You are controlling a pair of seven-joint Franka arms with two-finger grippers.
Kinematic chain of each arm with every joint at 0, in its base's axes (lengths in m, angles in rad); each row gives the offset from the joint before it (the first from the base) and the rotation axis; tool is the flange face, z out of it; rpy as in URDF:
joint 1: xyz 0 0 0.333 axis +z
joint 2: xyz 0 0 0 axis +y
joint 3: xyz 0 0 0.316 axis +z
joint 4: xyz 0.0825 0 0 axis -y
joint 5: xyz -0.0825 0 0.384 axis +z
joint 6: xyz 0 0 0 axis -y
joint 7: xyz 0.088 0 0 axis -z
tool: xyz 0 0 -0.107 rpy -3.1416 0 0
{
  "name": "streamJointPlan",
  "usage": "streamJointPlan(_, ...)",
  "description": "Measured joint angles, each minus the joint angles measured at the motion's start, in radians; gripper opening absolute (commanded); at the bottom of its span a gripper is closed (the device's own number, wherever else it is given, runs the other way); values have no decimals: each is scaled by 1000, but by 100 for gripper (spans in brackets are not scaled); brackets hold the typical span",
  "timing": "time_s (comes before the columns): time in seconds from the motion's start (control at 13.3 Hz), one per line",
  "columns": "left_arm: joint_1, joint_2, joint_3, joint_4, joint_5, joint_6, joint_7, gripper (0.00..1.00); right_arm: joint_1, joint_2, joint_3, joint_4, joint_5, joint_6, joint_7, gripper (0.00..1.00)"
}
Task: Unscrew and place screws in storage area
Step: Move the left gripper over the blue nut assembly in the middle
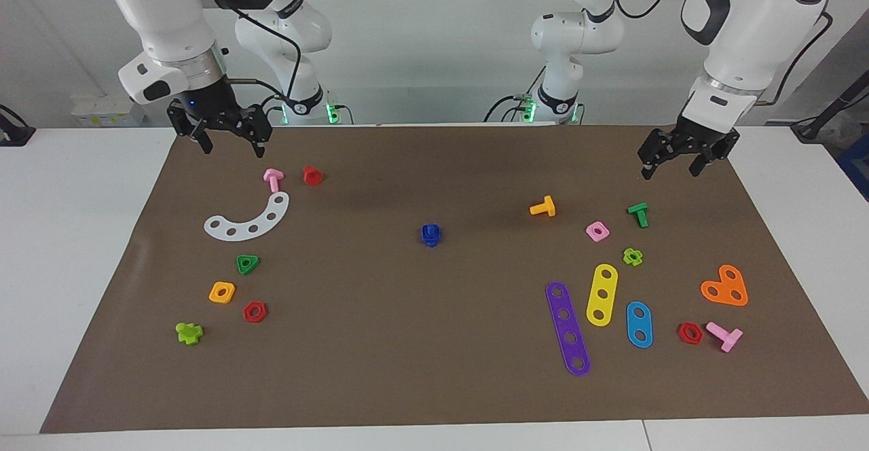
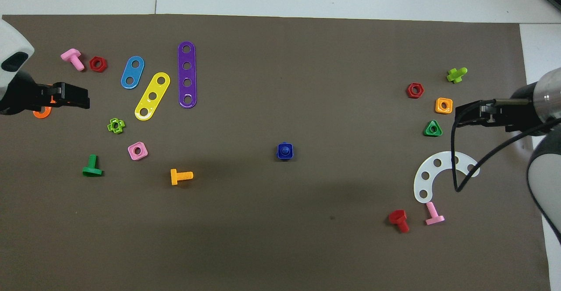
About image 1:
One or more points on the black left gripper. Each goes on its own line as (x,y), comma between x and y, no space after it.
(692,140)

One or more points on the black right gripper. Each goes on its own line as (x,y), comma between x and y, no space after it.
(217,108)

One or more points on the blue triangle-head toy bolt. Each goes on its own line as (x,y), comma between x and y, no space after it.
(431,242)

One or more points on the pink toy bolt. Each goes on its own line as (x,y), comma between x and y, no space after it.
(273,179)
(726,337)

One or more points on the green toy bolt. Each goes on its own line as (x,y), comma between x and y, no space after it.
(638,211)

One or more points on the white curved perforated strip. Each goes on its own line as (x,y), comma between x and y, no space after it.
(262,223)

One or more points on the red toy bolt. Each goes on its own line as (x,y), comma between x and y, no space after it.
(311,176)

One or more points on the lime cross toy nut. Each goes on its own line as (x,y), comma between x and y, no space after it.
(626,256)

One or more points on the pink square toy nut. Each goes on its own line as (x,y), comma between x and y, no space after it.
(589,228)

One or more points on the green triangle toy nut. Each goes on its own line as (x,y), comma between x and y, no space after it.
(239,261)

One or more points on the orange three-hole corner plate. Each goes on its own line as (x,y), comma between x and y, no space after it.
(725,289)

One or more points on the white power strip box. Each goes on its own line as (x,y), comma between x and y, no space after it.
(102,111)

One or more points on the orange toy bolt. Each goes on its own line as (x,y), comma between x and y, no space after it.
(545,207)

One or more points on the yellow three-hole strip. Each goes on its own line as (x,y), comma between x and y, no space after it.
(603,285)

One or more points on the orange square toy nut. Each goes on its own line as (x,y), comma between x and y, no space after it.
(214,298)

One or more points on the blue two-hole strip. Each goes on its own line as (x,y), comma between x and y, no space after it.
(639,324)

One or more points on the red hexagon toy nut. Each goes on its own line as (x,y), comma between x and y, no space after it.
(681,337)
(248,316)

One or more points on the blue crate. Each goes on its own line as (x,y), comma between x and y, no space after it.
(857,166)

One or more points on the purple four-hole strip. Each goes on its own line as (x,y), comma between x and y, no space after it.
(567,327)

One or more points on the lime cross-head toy bolt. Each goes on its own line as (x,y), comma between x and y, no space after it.
(187,333)

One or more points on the black clamp device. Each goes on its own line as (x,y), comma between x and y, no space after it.
(13,135)

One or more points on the brown table mat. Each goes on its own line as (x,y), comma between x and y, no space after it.
(434,342)

